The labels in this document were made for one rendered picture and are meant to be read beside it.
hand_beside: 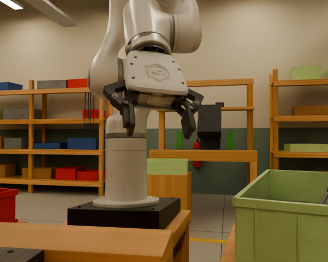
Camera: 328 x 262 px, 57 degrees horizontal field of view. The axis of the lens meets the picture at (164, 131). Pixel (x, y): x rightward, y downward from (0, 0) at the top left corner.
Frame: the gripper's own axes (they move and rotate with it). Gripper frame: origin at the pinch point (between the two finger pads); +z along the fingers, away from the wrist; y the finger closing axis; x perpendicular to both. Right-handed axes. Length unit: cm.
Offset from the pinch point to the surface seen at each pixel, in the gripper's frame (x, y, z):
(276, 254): 20.3, 27.3, 14.3
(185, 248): 54, 21, 2
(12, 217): 66, -30, -14
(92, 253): 18.2, -8.5, 12.5
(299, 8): 176, 365, -444
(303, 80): 223, 336, -301
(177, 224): 42.1, 15.7, -1.0
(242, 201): 17.5, 21.7, 4.0
